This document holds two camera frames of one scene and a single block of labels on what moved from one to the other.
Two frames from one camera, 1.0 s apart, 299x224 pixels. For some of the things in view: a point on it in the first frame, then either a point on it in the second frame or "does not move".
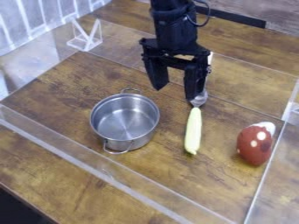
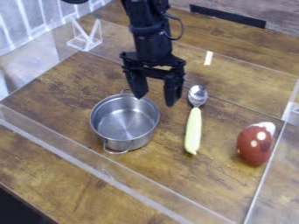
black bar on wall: (231, 17) does not move
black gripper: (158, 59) -> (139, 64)
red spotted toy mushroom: (255, 143) does not move
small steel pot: (126, 118) does not move
